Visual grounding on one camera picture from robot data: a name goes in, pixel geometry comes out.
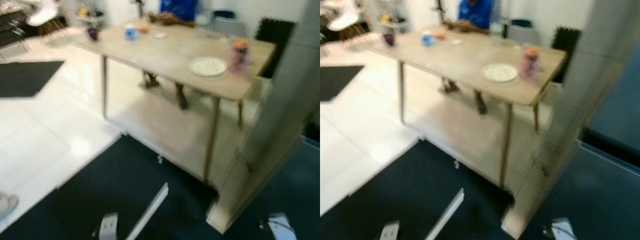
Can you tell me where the black floor mat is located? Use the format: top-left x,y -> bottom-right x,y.
320,65 -> 365,103
0,60 -> 66,99

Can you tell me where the black foam panel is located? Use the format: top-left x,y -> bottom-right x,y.
254,17 -> 297,80
550,27 -> 584,85

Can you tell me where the pink bottle with orange lid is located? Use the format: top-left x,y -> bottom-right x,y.
519,46 -> 541,81
228,39 -> 253,76

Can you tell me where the white cart with yellow item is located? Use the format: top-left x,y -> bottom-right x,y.
378,12 -> 407,33
74,5 -> 106,27

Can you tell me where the white round plate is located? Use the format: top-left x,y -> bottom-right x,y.
481,63 -> 519,83
188,56 -> 228,78

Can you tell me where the dark blue floor mat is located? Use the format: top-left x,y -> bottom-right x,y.
0,133 -> 321,240
320,139 -> 640,240

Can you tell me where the grey chair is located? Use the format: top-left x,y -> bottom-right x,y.
210,10 -> 249,39
505,19 -> 542,47

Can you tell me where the clear plastic bottle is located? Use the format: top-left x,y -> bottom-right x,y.
489,17 -> 505,44
195,12 -> 211,39

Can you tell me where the white flat strip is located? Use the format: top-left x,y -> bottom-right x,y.
124,182 -> 170,240
424,187 -> 465,240

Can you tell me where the light wooden table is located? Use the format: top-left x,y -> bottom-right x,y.
74,21 -> 278,185
371,27 -> 569,191

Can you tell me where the person in blue shirt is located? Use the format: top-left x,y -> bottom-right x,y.
440,0 -> 496,116
142,0 -> 201,111

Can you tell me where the dark blue panel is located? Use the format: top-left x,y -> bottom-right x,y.
581,29 -> 640,153

